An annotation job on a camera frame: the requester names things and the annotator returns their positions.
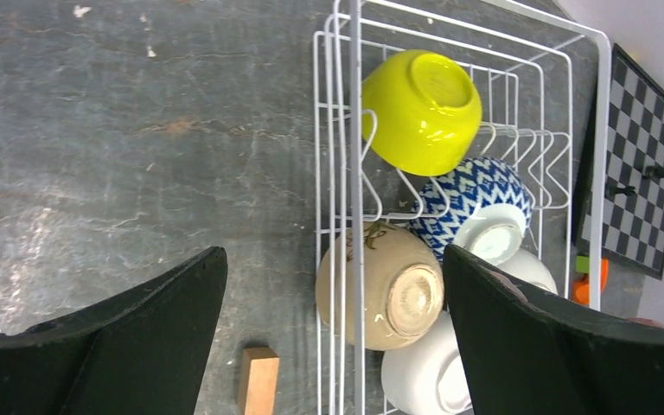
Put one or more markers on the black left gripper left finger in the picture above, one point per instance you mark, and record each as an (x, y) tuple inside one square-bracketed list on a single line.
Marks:
[(142, 351)]

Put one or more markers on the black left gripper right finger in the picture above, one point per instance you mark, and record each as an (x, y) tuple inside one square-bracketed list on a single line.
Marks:
[(528, 351)]

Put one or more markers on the beige ceramic bowl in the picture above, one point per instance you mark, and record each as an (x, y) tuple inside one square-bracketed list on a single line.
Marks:
[(404, 288)]

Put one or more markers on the blue patterned bowl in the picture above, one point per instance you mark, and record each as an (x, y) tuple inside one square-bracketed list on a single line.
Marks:
[(482, 205)]

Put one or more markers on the yellow bowl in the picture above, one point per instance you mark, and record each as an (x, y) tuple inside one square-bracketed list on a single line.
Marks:
[(421, 112)]

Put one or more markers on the orange toy block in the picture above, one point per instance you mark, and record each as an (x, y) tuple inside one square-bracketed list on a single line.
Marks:
[(581, 285)]

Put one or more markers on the white ribbed bowl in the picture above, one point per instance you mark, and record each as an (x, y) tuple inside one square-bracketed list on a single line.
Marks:
[(527, 267)]

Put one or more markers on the white smooth bowl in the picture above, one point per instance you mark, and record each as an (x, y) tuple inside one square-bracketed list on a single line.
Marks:
[(427, 376)]

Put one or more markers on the green toy block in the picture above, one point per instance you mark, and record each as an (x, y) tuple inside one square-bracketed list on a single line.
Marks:
[(582, 264)]

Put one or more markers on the small wooden block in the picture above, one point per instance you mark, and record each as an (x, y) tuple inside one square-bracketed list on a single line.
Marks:
[(258, 381)]

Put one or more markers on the black chess piece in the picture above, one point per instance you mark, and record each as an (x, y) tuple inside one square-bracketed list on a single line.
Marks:
[(655, 171), (618, 189)]

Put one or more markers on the black white chessboard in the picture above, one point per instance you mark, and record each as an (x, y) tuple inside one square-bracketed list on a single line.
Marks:
[(633, 227)]

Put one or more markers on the white wire dish rack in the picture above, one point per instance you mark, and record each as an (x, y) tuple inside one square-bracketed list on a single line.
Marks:
[(523, 69)]

